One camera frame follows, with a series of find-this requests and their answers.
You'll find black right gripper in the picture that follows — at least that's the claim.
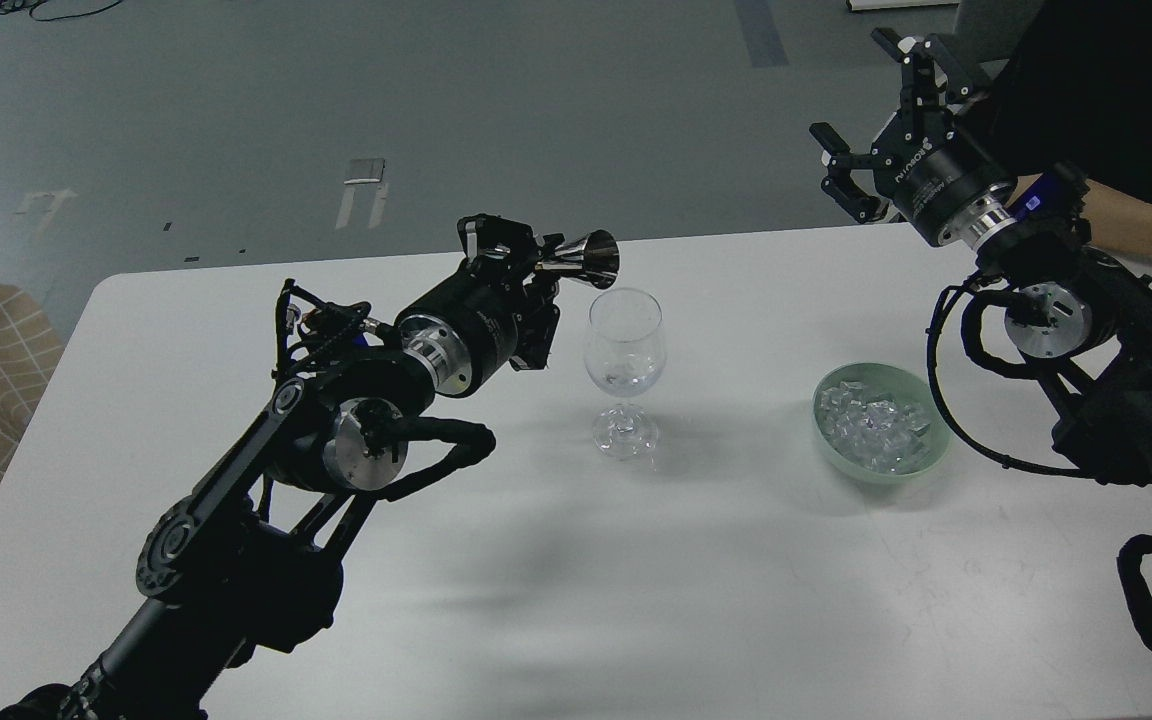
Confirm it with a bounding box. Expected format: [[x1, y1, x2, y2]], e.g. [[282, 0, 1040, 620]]
[[809, 26, 1020, 251]]

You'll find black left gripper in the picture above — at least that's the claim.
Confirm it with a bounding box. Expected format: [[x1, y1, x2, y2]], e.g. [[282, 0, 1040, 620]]
[[396, 214, 561, 397]]

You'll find steel double jigger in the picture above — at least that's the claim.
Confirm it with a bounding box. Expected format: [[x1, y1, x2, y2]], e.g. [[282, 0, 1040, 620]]
[[535, 232, 620, 290]]

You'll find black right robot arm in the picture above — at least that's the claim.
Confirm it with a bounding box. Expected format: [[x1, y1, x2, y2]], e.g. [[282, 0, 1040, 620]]
[[810, 26, 1152, 652]]

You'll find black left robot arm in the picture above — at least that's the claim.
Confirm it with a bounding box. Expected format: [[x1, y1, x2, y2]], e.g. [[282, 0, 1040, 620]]
[[0, 214, 620, 719]]

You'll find clear wine glass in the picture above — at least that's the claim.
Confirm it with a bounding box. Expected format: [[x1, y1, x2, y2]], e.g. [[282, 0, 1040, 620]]
[[582, 288, 667, 461]]

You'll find pile of ice cubes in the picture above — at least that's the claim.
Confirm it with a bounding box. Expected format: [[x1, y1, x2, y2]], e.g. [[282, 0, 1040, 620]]
[[814, 381, 931, 475]]

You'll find grey office chair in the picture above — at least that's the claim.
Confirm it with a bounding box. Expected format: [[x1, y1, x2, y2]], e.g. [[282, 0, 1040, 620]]
[[954, 0, 1043, 63]]

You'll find person in black shirt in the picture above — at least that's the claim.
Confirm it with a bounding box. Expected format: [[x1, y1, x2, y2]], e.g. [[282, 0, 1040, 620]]
[[965, 1, 1152, 256]]

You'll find green bowl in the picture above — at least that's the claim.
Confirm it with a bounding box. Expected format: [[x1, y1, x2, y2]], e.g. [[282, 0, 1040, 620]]
[[810, 363, 952, 487]]

